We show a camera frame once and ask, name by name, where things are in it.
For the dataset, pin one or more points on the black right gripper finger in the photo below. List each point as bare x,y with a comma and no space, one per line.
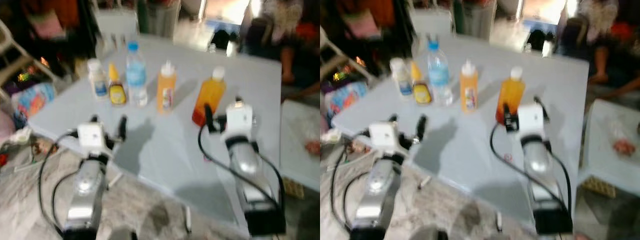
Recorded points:
239,101
541,107
208,117
505,112

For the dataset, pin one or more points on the clear water bottle blue cap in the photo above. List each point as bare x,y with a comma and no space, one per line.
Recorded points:
136,75
439,75

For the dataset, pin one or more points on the slim orange bottle white cap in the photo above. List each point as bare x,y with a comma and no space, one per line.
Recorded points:
468,87
166,87

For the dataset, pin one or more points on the small white bottle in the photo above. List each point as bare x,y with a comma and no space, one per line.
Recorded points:
97,80
402,80

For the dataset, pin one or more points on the small white side table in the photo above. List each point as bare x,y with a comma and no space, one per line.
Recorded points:
297,130
605,165

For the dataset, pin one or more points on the person in white patterned top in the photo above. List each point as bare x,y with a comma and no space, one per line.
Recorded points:
600,20
285,20

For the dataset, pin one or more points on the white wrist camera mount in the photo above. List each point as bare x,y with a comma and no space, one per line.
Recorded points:
90,136
530,120
384,136
239,122

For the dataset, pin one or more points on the white plastic chair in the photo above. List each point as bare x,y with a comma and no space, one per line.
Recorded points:
325,45
7,45

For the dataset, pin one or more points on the white square-backed chair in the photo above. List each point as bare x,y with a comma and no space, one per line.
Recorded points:
430,22
116,25

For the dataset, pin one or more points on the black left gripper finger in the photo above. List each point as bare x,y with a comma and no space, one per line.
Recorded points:
423,127
393,119
123,127
93,119

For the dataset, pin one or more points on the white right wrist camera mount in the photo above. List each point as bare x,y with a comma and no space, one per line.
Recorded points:
530,120
239,122

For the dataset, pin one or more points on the wide orange bottle white cap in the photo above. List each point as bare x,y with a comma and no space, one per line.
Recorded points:
510,92
207,95

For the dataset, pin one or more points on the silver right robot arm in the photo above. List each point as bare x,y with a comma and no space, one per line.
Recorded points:
247,165
537,160

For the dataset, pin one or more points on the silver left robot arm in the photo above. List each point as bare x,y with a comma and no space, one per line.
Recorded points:
85,185
375,185

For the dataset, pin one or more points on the pink crumpled wrapper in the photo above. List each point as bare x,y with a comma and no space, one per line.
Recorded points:
625,146
313,147

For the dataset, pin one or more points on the grey robot left leg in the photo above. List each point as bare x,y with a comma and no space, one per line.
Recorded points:
429,234
122,235

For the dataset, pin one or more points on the white crumpled paper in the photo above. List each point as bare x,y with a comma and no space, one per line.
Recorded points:
333,136
21,136

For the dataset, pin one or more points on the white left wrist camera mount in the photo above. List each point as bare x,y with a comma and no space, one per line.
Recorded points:
384,136
90,136

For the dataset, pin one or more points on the small white pen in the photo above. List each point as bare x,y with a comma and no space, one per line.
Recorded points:
498,222
188,219

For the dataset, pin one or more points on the colourful printed bag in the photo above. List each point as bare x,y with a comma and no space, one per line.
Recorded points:
345,97
32,97

